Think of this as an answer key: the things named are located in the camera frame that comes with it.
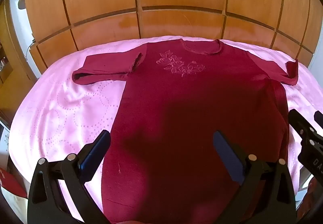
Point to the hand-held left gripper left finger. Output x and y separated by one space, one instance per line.
96 148

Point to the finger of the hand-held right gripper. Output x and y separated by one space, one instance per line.
300 123
319 117

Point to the wooden shelf unit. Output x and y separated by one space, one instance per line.
7 62

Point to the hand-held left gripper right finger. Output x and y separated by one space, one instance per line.
227 153

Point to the red cloth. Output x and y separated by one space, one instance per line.
11 181

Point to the pink dotted bedspread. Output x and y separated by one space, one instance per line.
63 113

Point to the maroon embroidered sweater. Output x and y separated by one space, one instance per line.
176 92

